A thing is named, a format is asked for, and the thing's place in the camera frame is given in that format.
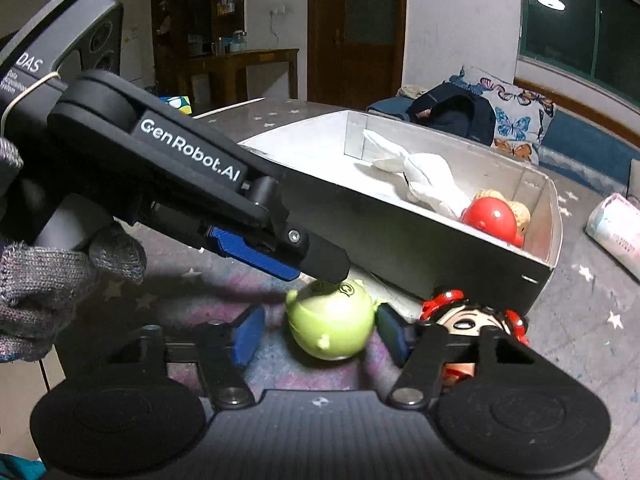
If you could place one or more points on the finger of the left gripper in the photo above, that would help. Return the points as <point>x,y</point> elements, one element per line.
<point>310,253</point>
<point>250,254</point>

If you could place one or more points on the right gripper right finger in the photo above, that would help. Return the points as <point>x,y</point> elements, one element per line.
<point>421,351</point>

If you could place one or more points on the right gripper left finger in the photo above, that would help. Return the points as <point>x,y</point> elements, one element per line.
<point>224,350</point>

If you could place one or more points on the green round toy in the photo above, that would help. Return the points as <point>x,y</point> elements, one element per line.
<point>331,322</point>

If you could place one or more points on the white plush rabbit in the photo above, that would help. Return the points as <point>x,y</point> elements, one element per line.
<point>428,176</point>

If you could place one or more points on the red round toy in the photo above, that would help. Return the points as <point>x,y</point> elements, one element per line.
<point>495,218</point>

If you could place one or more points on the grey knit gloved hand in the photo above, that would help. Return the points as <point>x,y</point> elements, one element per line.
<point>41,284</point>

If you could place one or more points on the white cardboard box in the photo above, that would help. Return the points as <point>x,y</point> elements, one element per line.
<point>332,187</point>

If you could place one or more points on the wooden side table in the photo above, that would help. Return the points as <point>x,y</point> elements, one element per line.
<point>228,67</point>

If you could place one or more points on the dark bookshelf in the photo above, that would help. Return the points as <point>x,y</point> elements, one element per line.
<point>188,31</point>

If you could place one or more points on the dark blue backpack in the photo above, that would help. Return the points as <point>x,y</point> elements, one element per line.
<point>457,111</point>

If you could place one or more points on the pink tissue pack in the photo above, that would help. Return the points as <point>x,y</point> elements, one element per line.
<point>614,224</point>

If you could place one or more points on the butterfly print pillow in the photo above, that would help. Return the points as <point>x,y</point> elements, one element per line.
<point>522,116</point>

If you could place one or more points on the dark wooden door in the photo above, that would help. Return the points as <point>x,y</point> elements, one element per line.
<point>355,50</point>

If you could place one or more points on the blue sofa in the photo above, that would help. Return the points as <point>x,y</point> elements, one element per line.
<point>586,154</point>

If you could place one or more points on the dark window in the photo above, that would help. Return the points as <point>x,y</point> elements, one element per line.
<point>596,40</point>

